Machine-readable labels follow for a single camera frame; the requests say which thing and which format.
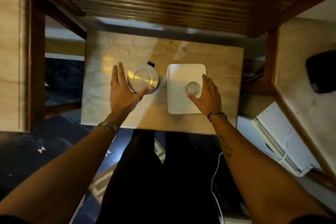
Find person's right hand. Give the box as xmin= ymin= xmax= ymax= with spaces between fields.
xmin=187 ymin=74 xmax=222 ymax=116

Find person's left hand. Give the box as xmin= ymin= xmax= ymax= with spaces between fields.
xmin=110 ymin=62 xmax=155 ymax=117

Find clear drinking glass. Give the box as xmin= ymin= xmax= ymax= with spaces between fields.
xmin=186 ymin=81 xmax=201 ymax=96

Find steel electric kettle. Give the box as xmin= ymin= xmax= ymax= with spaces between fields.
xmin=127 ymin=61 xmax=160 ymax=95

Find person's right forearm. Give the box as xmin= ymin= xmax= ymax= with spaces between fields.
xmin=209 ymin=114 xmax=331 ymax=224

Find person's left forearm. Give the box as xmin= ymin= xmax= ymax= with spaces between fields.
xmin=0 ymin=123 xmax=124 ymax=224

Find white rectangular tray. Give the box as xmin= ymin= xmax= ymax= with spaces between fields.
xmin=167 ymin=63 xmax=207 ymax=115

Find black wrist band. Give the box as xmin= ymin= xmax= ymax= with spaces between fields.
xmin=207 ymin=111 xmax=228 ymax=122

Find person's black trousers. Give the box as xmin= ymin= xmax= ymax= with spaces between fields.
xmin=97 ymin=128 xmax=238 ymax=224

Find white spiral notebook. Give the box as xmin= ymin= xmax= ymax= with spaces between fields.
xmin=252 ymin=101 xmax=322 ymax=177

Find beige side table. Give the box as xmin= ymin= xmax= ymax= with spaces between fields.
xmin=264 ymin=18 xmax=336 ymax=190

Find black flat pad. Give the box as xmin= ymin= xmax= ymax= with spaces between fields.
xmin=305 ymin=50 xmax=336 ymax=95

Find metal wrist bracelet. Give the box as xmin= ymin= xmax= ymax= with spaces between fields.
xmin=97 ymin=121 xmax=118 ymax=135

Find thin white cable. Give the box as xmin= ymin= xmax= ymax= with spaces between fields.
xmin=277 ymin=127 xmax=295 ymax=164

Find dark wooden frame post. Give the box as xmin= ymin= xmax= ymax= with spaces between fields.
xmin=26 ymin=0 xmax=87 ymax=132

